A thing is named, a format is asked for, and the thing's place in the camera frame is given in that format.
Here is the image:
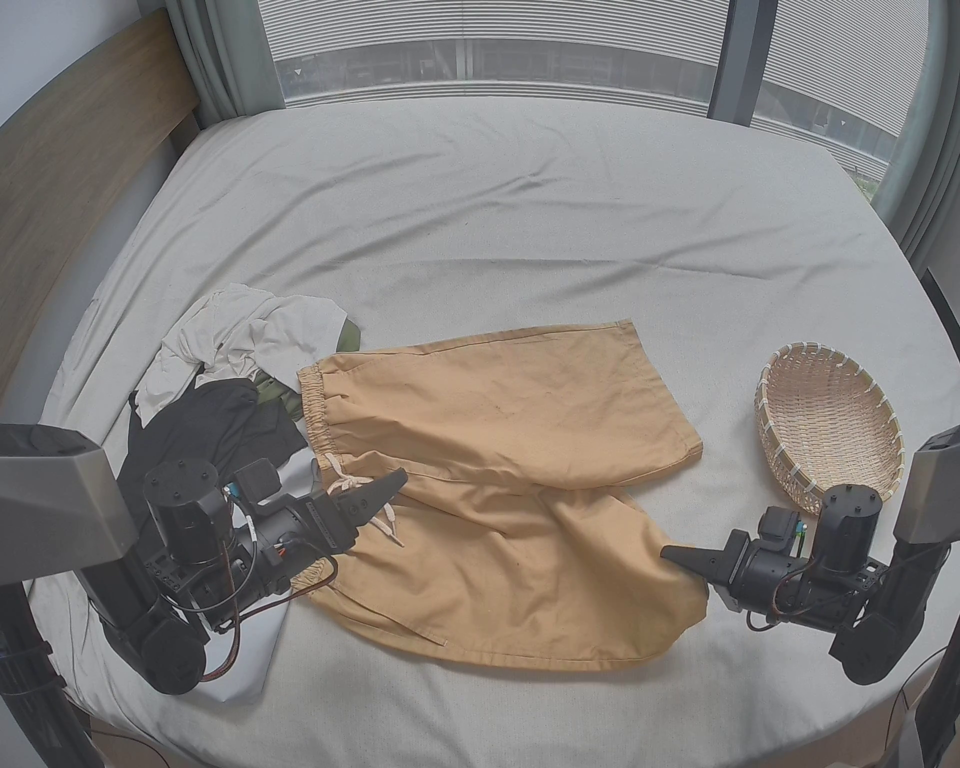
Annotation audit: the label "round woven basket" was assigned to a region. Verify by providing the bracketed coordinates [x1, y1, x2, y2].
[753, 342, 906, 519]

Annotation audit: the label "pale blue garment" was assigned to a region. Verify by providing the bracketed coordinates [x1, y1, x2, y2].
[187, 456, 318, 704]

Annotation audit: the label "white garment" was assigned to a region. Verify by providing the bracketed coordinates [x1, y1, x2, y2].
[136, 285, 348, 423]

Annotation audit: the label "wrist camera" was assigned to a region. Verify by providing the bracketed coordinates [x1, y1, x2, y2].
[231, 459, 283, 504]
[757, 506, 801, 557]

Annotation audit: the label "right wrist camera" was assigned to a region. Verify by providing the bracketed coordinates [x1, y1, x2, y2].
[757, 506, 801, 557]

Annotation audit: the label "black garment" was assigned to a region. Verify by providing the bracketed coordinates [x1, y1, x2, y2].
[123, 378, 310, 492]

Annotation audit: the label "tan shorts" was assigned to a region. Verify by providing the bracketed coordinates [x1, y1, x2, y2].
[288, 318, 711, 670]

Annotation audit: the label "bed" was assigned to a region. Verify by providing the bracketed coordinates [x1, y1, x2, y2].
[0, 7, 960, 768]

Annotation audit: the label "green garment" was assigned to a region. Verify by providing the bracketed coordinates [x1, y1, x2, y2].
[253, 318, 363, 421]

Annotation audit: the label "window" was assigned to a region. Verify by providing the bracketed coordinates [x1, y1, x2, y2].
[255, 0, 935, 181]

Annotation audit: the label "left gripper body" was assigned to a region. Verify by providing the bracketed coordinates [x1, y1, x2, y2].
[247, 487, 363, 563]

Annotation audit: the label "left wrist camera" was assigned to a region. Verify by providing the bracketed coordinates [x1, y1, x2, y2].
[231, 459, 283, 504]

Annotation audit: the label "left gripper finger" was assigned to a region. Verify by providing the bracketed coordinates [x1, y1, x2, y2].
[339, 469, 411, 513]
[351, 490, 400, 536]

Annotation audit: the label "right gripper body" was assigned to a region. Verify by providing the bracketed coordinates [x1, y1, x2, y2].
[717, 528, 786, 613]

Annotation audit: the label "grey-green curtain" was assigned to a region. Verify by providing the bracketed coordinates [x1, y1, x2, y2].
[870, 0, 960, 260]
[161, 0, 290, 125]

